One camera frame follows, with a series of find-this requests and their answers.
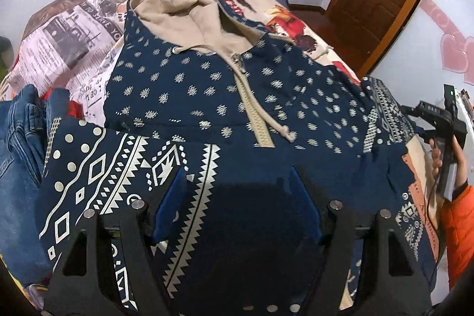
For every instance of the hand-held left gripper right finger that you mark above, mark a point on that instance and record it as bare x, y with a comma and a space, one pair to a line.
304, 203

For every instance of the pink heart wall sticker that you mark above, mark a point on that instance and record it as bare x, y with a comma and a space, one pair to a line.
453, 45

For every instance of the red cloth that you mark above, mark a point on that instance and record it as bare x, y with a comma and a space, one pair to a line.
76, 108

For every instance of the blue denim jeans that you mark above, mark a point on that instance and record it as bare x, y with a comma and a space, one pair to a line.
18, 153

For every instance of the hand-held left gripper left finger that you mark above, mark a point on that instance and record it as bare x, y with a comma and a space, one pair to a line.
171, 199

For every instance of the printed blanket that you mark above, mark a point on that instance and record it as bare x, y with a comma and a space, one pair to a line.
66, 34

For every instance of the navy patterned hoodie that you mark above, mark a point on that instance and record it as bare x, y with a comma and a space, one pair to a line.
207, 79

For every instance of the person's right hand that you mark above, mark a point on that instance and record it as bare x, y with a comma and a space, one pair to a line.
437, 160

